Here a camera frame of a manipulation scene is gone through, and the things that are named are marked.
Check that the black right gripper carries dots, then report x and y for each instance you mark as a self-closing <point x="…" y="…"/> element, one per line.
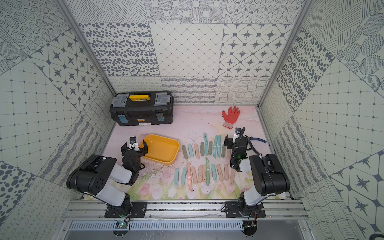
<point x="226" y="140"/>

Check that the teal curved handle knife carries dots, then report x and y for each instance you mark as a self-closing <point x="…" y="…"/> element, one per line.
<point x="215" y="146"/>

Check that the teal lettered fruit knife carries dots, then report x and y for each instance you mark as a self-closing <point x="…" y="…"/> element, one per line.
<point x="206" y="144"/>

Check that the yellow plastic storage tray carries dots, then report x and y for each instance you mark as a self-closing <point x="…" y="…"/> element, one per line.
<point x="161" y="150"/>

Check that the peach fruit knife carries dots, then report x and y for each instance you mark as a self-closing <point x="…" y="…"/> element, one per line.
<point x="226" y="172"/>
<point x="220" y="172"/>

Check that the sage green fruit knife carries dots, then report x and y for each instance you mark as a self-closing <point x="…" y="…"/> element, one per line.
<point x="202" y="149"/>

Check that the teal folding fruit knife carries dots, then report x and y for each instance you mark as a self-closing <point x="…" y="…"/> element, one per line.
<point x="214" y="172"/>

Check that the mint glossy folding knife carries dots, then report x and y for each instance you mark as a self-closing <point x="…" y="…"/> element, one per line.
<point x="191" y="150"/>

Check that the long pink fruit knife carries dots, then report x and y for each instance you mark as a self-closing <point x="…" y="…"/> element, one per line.
<point x="232" y="177"/>

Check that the green folding fruit knife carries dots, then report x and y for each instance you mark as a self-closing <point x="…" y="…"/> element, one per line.
<point x="207" y="172"/>

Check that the grey green folding knife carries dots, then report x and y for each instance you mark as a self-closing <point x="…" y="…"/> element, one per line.
<point x="185" y="153"/>

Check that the pink folding fruit knife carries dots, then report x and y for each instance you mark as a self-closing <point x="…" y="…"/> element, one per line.
<point x="194" y="175"/>

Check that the long coral fruit knife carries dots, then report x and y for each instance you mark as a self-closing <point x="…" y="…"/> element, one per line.
<point x="189" y="176"/>

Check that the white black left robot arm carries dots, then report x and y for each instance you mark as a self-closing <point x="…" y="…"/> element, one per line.
<point x="92" y="176"/>

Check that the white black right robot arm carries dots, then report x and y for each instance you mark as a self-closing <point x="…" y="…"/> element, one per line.
<point x="269" y="177"/>

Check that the red work glove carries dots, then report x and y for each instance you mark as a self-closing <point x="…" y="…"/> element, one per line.
<point x="231" y="117"/>

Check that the black Deli toolbox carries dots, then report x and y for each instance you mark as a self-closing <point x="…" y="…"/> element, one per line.
<point x="142" y="108"/>

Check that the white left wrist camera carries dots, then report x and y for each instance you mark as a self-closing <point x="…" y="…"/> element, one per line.
<point x="133" y="144"/>

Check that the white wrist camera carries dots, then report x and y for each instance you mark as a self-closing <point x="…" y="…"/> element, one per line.
<point x="237" y="134"/>
<point x="133" y="144"/>

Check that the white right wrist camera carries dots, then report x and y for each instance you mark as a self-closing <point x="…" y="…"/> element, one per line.
<point x="237" y="134"/>

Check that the blue handled pliers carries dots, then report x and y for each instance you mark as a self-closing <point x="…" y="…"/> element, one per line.
<point x="258" y="140"/>

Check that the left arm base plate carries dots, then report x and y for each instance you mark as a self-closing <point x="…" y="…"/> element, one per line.
<point x="126" y="210"/>

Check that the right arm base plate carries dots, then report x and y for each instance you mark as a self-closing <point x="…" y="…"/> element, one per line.
<point x="239" y="210"/>

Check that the aluminium front rail frame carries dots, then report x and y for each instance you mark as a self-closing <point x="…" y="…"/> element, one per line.
<point x="187" y="220"/>

